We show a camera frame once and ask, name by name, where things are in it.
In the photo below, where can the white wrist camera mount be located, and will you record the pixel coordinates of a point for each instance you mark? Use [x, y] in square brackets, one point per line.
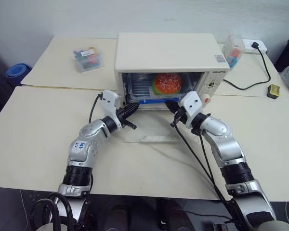
[110, 99]
[191, 106]

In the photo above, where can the clear box of colourful items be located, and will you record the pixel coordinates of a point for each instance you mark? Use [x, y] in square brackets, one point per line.
[89, 60]

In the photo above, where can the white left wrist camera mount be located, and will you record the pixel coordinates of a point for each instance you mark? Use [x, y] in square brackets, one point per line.
[110, 99]

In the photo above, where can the toy hamburger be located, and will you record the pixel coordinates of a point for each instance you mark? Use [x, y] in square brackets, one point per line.
[167, 83]

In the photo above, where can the blue rolled mat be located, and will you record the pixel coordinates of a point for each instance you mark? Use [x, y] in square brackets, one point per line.
[18, 72]

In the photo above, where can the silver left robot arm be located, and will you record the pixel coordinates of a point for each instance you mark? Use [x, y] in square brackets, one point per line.
[86, 149]

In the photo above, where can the glass oven door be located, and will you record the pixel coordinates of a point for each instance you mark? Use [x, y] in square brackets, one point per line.
[154, 127]

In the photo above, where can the tall clear plastic box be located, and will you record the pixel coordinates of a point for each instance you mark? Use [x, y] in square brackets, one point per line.
[233, 51]

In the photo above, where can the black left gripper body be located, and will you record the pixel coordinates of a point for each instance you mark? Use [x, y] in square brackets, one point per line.
[123, 119]

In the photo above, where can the dark rounded shape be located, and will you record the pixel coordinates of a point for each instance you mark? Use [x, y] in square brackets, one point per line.
[121, 216]

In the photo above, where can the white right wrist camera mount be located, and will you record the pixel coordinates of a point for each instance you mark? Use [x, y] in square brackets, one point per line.
[191, 106]

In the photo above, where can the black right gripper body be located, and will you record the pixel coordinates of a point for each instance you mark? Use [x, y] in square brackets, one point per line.
[180, 118]

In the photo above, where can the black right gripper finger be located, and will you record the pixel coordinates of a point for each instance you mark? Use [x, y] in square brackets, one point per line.
[172, 106]

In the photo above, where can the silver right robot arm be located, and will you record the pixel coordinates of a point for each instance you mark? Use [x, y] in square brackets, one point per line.
[228, 146]

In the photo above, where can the cream toaster oven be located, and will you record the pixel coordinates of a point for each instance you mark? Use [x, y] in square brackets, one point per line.
[163, 51]

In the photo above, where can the yellow and black sponge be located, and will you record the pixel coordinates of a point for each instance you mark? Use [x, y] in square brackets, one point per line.
[273, 91]

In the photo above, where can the white power strip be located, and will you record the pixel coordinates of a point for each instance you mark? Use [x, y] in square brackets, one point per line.
[248, 47]

